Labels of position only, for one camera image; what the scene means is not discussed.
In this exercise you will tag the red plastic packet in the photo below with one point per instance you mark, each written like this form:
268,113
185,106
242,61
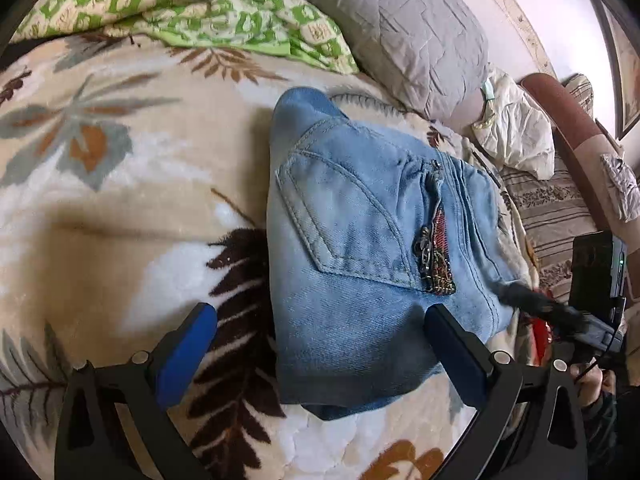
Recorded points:
540,330

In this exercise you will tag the brown striped bedsheet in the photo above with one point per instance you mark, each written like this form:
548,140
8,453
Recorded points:
553,213

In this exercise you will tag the cream crumpled cloth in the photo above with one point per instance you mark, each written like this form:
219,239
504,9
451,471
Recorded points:
514,131

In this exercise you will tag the grey crumpled rag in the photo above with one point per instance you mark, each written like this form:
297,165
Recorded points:
622,187

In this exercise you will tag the beige leaf-print fleece blanket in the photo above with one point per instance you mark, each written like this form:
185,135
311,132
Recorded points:
134,182

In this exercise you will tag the green patterned pillow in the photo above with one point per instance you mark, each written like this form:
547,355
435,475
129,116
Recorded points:
291,28

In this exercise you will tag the grey quilted pillow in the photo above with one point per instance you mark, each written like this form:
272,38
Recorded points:
430,55

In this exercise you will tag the framed wall picture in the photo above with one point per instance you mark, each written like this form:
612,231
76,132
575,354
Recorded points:
619,22

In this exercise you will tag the person's right hand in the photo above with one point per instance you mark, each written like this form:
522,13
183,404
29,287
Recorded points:
590,381

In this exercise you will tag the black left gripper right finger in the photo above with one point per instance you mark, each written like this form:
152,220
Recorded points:
528,423

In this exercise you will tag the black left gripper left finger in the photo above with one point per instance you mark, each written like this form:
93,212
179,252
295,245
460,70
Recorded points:
91,443

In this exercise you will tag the blue denim jeans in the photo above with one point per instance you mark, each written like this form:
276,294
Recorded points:
368,227

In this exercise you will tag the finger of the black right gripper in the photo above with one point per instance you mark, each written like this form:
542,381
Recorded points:
561,317

